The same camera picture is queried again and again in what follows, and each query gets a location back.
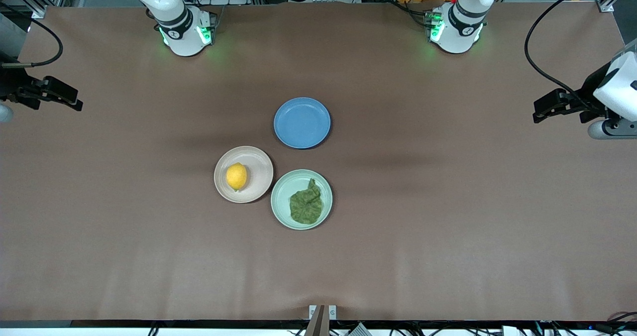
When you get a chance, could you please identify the blue plate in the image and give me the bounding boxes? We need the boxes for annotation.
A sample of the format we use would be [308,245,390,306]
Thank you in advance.
[273,97,331,150]

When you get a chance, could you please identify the beige plate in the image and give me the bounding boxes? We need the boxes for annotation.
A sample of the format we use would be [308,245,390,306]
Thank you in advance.
[214,146,274,204]

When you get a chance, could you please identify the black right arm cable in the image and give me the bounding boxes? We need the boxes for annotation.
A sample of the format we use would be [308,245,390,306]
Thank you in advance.
[0,1,64,69]

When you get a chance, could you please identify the camera stand post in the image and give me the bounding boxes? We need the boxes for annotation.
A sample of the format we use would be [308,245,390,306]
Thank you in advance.
[305,305,337,336]

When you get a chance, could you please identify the mint green plate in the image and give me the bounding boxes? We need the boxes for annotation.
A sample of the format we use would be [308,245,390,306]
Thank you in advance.
[271,169,333,231]

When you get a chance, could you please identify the green lettuce leaf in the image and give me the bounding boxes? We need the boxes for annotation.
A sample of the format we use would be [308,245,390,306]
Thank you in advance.
[289,178,323,225]

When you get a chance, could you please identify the yellow lemon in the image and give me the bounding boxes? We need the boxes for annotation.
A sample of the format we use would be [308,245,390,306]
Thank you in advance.
[226,163,248,192]

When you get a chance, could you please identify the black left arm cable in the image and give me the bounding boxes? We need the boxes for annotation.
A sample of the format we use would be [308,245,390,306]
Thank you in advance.
[524,0,637,112]

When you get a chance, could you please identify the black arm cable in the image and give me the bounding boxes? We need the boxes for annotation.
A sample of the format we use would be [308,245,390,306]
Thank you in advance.
[524,0,637,112]
[0,1,64,69]

